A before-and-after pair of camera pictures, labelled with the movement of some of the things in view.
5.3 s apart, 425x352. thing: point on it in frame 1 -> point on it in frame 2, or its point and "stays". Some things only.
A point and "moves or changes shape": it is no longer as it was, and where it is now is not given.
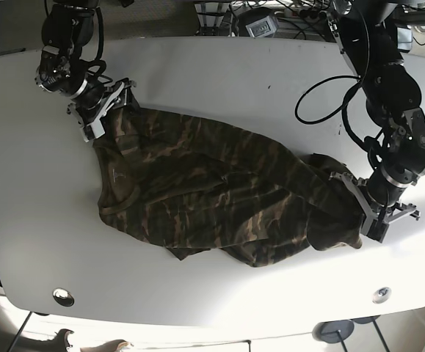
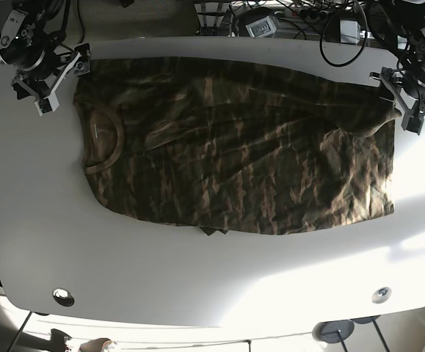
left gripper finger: (92, 130) -> (48, 104)
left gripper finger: (127, 83) -> (83, 66)
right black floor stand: (370, 320) stays
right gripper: (379, 197) -> (416, 108)
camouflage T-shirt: (166, 183) moves or changes shape
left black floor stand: (333, 331) stays
